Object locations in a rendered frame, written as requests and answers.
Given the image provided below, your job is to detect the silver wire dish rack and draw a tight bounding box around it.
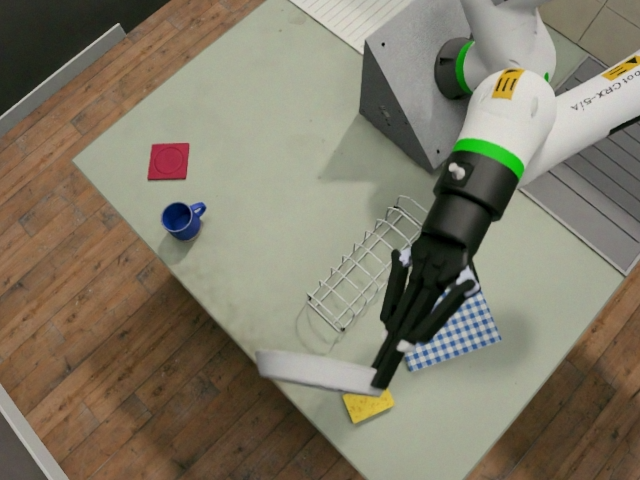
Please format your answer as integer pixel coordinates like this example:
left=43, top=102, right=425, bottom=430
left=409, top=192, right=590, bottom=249
left=306, top=195, right=422, bottom=332

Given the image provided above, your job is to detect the cream tiled wall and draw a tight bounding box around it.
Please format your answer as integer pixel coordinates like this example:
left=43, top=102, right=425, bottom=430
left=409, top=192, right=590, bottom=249
left=537, top=0, right=640, bottom=67

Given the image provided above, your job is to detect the blue and white checkered towel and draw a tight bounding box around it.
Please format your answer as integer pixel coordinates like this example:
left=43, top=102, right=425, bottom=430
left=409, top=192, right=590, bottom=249
left=404, top=290, right=502, bottom=372

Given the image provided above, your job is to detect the white ribbed draining mat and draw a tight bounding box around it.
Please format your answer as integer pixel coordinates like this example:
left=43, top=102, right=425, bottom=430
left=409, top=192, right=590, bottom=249
left=289, top=0, right=413, bottom=55

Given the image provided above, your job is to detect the yellow sponge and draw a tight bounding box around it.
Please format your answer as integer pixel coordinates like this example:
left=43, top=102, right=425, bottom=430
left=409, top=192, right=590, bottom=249
left=342, top=388, right=395, bottom=424

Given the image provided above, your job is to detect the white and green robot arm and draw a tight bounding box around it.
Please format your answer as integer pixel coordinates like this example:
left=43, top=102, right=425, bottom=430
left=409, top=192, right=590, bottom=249
left=433, top=0, right=640, bottom=221

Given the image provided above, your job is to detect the blue mug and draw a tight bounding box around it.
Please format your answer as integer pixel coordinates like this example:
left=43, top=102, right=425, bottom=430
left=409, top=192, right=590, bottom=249
left=161, top=201, right=206, bottom=242

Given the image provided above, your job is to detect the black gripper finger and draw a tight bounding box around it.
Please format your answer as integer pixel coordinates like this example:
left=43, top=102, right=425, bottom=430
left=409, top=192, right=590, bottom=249
left=370, top=247, right=430, bottom=369
left=370, top=253, right=481, bottom=389

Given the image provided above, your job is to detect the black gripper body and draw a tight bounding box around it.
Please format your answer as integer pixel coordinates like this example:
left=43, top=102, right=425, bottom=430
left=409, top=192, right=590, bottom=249
left=411, top=193, right=493, bottom=287

